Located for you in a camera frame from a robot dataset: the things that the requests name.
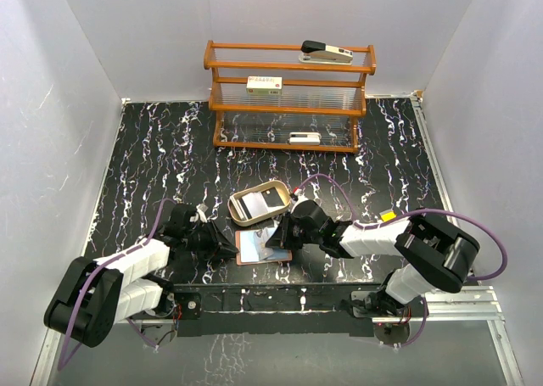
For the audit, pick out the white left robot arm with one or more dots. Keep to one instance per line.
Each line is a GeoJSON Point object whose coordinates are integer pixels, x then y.
{"type": "Point", "coordinates": [95, 294]}

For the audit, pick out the orange wooden shelf rack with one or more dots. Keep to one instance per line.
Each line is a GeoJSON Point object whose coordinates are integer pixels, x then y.
{"type": "Point", "coordinates": [325, 98]}

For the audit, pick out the black and white stapler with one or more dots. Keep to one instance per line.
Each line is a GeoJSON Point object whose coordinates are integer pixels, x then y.
{"type": "Point", "coordinates": [313, 52]}

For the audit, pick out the stack of credit cards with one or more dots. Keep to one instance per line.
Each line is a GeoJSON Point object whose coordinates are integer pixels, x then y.
{"type": "Point", "coordinates": [256, 204]}

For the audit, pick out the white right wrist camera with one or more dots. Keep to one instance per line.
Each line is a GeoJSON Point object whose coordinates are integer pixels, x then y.
{"type": "Point", "coordinates": [298, 195]}

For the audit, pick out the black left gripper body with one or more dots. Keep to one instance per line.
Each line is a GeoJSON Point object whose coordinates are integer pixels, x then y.
{"type": "Point", "coordinates": [202, 240]}

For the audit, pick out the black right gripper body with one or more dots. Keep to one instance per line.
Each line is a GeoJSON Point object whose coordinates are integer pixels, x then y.
{"type": "Point", "coordinates": [297, 235]}

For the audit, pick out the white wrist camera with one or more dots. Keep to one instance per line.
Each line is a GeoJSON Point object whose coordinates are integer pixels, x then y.
{"type": "Point", "coordinates": [201, 211]}
{"type": "Point", "coordinates": [298, 195]}

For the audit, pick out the beige wooden tray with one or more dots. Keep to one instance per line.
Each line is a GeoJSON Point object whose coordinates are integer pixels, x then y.
{"type": "Point", "coordinates": [236, 213]}

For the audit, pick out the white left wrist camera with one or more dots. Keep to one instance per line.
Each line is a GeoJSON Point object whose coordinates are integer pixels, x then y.
{"type": "Point", "coordinates": [201, 211]}

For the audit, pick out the yellow and grey sharpener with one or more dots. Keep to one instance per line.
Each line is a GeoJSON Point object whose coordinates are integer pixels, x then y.
{"type": "Point", "coordinates": [387, 215]}

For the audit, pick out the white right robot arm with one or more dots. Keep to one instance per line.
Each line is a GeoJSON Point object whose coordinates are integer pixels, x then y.
{"type": "Point", "coordinates": [439, 255]}

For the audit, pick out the white staples box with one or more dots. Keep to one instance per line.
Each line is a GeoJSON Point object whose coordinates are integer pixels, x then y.
{"type": "Point", "coordinates": [264, 85]}

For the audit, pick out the small white stapler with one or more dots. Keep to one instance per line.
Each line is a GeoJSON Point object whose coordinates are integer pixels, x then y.
{"type": "Point", "coordinates": [300, 138]}

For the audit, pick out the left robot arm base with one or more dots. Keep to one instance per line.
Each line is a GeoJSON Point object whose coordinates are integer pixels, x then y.
{"type": "Point", "coordinates": [155, 314]}

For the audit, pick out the pink leather card holder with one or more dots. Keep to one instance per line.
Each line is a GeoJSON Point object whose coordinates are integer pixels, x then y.
{"type": "Point", "coordinates": [249, 255]}

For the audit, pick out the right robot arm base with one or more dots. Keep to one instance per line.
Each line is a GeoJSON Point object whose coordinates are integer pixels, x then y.
{"type": "Point", "coordinates": [376, 304]}

